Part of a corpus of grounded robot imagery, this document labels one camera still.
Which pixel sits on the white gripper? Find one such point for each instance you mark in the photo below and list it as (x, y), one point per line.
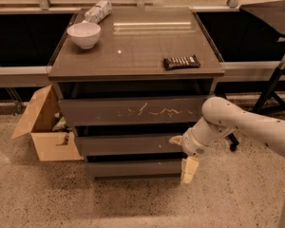
(191, 143)

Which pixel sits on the grey drawer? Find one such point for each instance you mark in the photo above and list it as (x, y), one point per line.
(134, 168)
(127, 144)
(115, 111)

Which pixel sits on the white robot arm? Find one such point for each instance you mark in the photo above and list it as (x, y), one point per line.
(219, 118)

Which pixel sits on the grey bottom drawer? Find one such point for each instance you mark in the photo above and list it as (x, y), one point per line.
(134, 168)

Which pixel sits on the grey drawer cabinet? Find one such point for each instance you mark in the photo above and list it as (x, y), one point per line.
(127, 62)

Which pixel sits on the grey top drawer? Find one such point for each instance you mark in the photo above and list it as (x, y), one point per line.
(115, 111)

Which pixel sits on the open cardboard box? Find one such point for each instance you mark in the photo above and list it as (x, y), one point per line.
(38, 120)

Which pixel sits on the dark chocolate bar wrapper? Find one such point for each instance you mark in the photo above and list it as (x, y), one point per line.
(181, 62)

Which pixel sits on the green trash in box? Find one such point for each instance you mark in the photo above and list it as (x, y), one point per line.
(61, 124)

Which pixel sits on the white ceramic bowl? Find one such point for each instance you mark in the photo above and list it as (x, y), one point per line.
(84, 35)

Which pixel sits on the white snack bag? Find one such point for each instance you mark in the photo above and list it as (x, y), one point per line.
(98, 12)

